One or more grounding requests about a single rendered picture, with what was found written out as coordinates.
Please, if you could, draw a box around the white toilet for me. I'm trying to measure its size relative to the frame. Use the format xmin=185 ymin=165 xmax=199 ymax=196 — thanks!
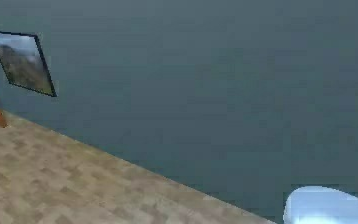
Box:
xmin=282 ymin=185 xmax=358 ymax=224

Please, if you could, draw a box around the black framed landscape picture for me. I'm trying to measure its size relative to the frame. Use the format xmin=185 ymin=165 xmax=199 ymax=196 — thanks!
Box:
xmin=0 ymin=30 xmax=58 ymax=98

